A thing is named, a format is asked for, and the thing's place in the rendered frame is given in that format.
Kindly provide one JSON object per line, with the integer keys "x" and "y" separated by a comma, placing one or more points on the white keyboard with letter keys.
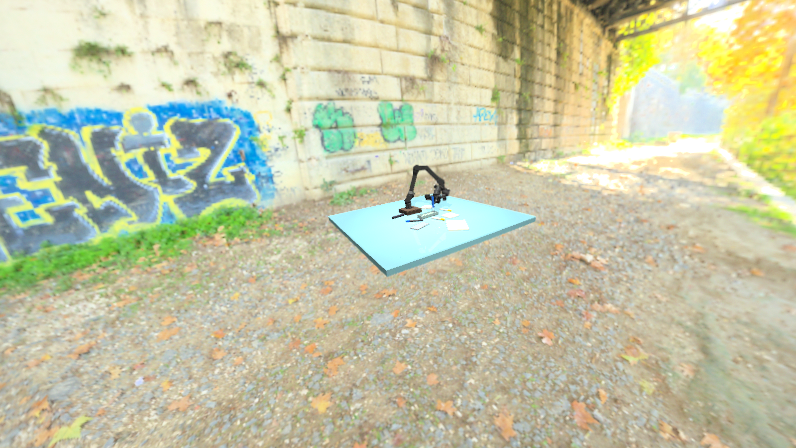
{"x": 428, "y": 214}

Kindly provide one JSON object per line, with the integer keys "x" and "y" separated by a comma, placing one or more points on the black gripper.
{"x": 437, "y": 196}

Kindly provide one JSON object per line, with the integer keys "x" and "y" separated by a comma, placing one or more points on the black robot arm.
{"x": 411, "y": 192}

